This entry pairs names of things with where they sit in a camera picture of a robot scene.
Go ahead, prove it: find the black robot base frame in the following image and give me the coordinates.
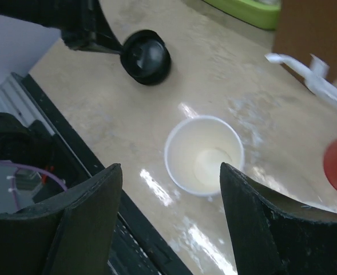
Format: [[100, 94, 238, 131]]
[[0, 73, 189, 274]]

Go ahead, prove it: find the black plastic coffee lid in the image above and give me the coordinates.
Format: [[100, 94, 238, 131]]
[[120, 29, 171, 86]]

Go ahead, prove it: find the white paper cup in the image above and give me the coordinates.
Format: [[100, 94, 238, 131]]
[[164, 115, 245, 197]]

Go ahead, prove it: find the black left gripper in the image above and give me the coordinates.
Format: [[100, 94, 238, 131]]
[[0, 0, 122, 54]]

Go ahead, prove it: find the green plastic basket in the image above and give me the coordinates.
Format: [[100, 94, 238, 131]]
[[205, 0, 281, 30]]

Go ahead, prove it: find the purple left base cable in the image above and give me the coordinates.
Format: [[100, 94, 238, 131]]
[[0, 162, 69, 191]]

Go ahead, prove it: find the white wrapped straw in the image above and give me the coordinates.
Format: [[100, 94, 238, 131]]
[[265, 53, 337, 109]]

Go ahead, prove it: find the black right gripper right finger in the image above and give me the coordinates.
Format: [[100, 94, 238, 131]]
[[220, 163, 337, 274]]

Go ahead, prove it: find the brown paper bag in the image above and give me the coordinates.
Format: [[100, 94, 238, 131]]
[[272, 0, 337, 83]]

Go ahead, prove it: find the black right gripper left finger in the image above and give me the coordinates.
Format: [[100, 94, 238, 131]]
[[0, 164, 122, 274]]

